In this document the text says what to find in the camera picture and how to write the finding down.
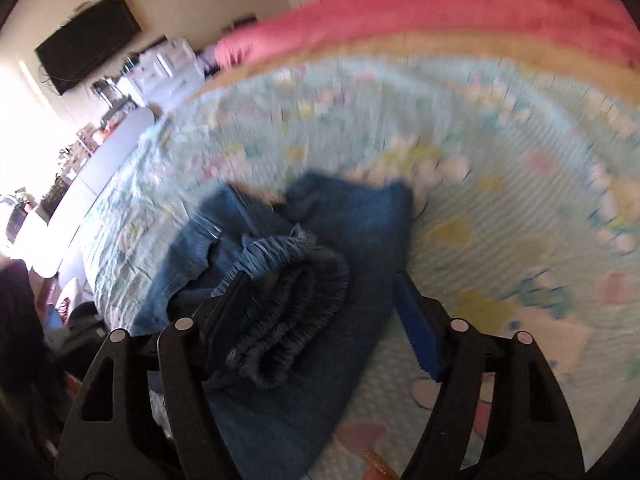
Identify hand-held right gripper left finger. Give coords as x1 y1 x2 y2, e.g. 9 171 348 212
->
60 270 251 480

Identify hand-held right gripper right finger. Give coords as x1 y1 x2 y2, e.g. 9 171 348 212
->
392 270 586 480

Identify blue denim pants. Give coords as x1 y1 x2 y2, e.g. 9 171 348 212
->
150 170 416 480

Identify cartoon printed bedsheet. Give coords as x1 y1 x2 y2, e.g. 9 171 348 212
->
82 30 640 480

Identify dark clothing heap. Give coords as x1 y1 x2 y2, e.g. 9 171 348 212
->
0 255 111 461

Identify cluttered side table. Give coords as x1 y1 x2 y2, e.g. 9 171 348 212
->
47 77 138 206

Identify white plastic storage drawers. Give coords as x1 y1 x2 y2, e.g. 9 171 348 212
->
125 35 207 111

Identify pink blanket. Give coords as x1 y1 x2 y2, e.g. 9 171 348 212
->
215 0 640 75

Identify black wall television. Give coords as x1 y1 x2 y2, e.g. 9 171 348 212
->
34 0 143 96

